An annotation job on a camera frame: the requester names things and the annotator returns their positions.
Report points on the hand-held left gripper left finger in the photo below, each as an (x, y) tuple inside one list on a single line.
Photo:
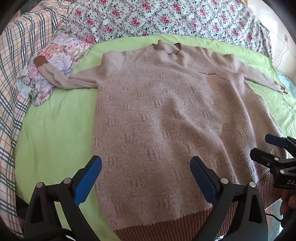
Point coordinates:
[(89, 176)]

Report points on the beige knitted sweater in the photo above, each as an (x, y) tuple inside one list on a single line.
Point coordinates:
[(161, 115)]

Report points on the light blue bedsheet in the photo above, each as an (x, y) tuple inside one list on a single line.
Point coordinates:
[(288, 81)]

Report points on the green bed sheet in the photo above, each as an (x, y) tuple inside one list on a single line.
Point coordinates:
[(57, 127)]

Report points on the plaid blanket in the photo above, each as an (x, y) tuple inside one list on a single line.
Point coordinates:
[(13, 69)]

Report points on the person's right hand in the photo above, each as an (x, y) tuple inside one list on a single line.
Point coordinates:
[(286, 202)]

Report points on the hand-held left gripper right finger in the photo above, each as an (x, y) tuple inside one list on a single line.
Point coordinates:
[(202, 177)]

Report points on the pastel floral cloth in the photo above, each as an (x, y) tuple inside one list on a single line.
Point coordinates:
[(62, 53)]

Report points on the wall socket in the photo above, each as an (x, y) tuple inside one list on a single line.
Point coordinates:
[(286, 38)]

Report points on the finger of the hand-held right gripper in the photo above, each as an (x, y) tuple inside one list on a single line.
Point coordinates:
[(275, 140), (263, 156)]

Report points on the rose print quilt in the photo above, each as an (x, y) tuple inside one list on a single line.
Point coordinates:
[(161, 16)]

